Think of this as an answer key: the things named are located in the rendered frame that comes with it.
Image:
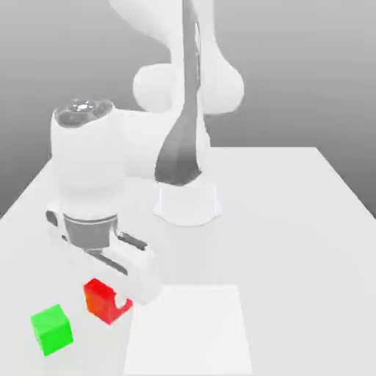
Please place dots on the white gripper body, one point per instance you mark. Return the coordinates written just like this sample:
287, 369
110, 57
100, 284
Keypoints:
138, 273

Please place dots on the small red cube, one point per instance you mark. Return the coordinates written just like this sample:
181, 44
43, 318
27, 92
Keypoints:
101, 302

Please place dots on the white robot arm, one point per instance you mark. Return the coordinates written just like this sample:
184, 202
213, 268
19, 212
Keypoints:
88, 164

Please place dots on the small green cube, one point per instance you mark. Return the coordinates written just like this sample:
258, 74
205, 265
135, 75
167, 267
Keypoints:
51, 330

